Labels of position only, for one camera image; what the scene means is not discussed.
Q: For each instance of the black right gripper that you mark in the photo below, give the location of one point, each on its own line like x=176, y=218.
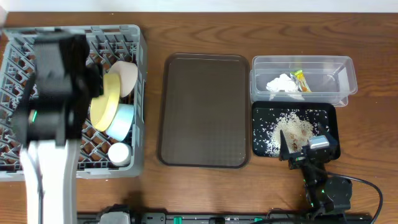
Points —
x=303, y=156

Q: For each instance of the yellow plate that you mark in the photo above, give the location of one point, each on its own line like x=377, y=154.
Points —
x=103, y=108

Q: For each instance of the clear plastic bin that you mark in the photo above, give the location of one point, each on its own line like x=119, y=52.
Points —
x=331, y=79

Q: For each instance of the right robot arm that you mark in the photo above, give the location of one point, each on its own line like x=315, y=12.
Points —
x=327, y=194

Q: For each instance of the black waste tray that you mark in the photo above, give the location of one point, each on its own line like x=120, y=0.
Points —
x=330, y=109

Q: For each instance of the white bowl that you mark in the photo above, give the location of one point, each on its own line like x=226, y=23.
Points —
x=128, y=73

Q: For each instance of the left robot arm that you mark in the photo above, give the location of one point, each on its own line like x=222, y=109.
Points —
x=48, y=123

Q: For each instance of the grey dishwasher rack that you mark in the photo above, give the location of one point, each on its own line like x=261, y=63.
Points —
x=108, y=44

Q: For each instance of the dark brown serving tray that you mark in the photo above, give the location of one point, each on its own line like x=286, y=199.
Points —
x=204, y=119

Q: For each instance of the green snack wrapper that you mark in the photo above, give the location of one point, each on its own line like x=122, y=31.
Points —
x=299, y=78

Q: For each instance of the spilled rice pile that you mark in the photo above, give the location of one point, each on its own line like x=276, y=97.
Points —
x=298, y=127

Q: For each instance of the white tissue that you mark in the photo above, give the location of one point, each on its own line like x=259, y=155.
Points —
x=282, y=83

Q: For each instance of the light blue bowl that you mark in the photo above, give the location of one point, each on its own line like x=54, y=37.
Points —
x=121, y=122

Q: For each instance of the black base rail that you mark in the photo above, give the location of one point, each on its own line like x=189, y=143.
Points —
x=123, y=214

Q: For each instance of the white cup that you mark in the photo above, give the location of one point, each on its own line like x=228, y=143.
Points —
x=120, y=154

